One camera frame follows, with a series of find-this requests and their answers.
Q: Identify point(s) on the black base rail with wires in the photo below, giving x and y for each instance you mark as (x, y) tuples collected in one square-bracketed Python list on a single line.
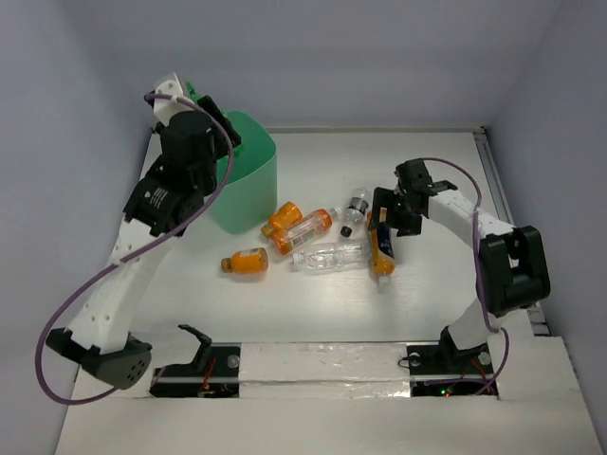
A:
[(216, 376)]

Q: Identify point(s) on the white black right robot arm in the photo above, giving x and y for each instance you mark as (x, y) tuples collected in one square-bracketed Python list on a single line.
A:
[(511, 272)]

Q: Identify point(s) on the clear bottle black cap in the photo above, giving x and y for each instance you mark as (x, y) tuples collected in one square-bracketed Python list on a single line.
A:
[(355, 211)]

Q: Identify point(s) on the small orange juice bottle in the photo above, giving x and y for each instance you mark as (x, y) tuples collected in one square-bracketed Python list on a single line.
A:
[(246, 262)]

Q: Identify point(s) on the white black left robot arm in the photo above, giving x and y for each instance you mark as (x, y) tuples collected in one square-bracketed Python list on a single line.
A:
[(92, 327)]

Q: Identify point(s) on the green Sprite plastic bottle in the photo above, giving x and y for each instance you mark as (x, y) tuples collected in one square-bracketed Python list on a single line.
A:
[(193, 95)]

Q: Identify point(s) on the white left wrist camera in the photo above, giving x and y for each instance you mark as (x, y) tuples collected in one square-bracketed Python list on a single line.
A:
[(164, 109)]

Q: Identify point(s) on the orange bottle by bin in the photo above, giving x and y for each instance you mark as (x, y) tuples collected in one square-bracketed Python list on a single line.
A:
[(286, 216)]

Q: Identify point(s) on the clear bottle blue white cap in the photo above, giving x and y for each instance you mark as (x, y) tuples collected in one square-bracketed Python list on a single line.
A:
[(332, 257)]

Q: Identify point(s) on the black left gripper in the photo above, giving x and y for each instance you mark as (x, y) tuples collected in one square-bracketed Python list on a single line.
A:
[(220, 121)]

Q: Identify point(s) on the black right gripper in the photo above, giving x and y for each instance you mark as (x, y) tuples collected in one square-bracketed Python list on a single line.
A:
[(385, 197)]

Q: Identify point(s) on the green plastic bin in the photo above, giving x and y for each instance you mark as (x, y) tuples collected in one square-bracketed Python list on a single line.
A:
[(250, 196)]

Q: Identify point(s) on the silver taped base strip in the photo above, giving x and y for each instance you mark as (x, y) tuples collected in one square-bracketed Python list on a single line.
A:
[(323, 371)]

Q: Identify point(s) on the clear bottle orange flower label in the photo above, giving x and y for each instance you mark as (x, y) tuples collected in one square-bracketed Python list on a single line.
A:
[(312, 226)]

